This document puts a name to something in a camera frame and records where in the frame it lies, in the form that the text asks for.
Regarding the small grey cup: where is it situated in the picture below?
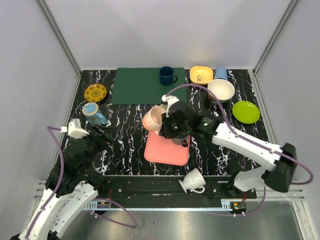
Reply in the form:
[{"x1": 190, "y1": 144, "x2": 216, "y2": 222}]
[{"x1": 172, "y1": 136, "x2": 189, "y2": 148}]

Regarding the blue patterned mug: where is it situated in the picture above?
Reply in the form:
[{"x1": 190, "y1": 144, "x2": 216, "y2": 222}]
[{"x1": 82, "y1": 102, "x2": 108, "y2": 126}]

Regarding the pink mug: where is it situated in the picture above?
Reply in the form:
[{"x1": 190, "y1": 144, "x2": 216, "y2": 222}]
[{"x1": 142, "y1": 105, "x2": 166, "y2": 135}]

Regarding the white footed teacup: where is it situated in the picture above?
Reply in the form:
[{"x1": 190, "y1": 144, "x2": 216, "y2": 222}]
[{"x1": 178, "y1": 168, "x2": 206, "y2": 194}]

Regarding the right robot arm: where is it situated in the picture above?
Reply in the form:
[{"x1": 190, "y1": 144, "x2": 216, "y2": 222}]
[{"x1": 159, "y1": 100, "x2": 297, "y2": 199}]

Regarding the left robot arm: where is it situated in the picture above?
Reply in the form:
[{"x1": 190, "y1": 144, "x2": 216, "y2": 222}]
[{"x1": 12, "y1": 119, "x2": 115, "y2": 240}]

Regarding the dark blue mug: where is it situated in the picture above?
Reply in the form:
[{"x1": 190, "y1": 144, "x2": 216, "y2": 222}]
[{"x1": 159, "y1": 66, "x2": 178, "y2": 86}]

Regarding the pink plastic tray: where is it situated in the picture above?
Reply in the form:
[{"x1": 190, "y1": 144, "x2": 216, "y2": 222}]
[{"x1": 144, "y1": 131, "x2": 189, "y2": 166}]

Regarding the yellow patterned saucer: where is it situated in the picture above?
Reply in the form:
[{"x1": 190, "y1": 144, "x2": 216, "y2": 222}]
[{"x1": 83, "y1": 83, "x2": 108, "y2": 103}]

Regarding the yellow square bowl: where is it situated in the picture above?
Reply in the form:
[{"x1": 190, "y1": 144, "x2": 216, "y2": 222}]
[{"x1": 189, "y1": 66, "x2": 214, "y2": 85}]

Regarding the dark green mat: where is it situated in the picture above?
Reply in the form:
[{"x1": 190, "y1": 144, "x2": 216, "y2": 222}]
[{"x1": 111, "y1": 67, "x2": 186, "y2": 105}]

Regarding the large cream bowl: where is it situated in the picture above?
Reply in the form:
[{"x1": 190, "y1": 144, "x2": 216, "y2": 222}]
[{"x1": 207, "y1": 78, "x2": 235, "y2": 103}]

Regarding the light blue cup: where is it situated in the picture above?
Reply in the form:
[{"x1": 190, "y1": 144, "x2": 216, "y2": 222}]
[{"x1": 214, "y1": 66, "x2": 228, "y2": 80}]

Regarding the lime green plate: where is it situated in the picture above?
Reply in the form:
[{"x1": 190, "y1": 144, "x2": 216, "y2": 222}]
[{"x1": 232, "y1": 101, "x2": 261, "y2": 124}]

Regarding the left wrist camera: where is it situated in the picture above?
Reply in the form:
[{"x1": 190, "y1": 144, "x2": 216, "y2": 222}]
[{"x1": 59, "y1": 118, "x2": 90, "y2": 139}]

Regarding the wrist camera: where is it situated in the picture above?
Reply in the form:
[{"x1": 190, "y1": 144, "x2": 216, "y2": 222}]
[
  {"x1": 59, "y1": 118, "x2": 90, "y2": 139},
  {"x1": 161, "y1": 95, "x2": 180, "y2": 111}
]

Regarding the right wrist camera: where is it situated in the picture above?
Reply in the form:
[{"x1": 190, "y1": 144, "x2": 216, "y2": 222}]
[{"x1": 161, "y1": 95, "x2": 180, "y2": 111}]

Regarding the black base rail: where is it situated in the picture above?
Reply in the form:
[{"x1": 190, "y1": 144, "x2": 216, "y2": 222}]
[{"x1": 84, "y1": 173, "x2": 257, "y2": 202}]

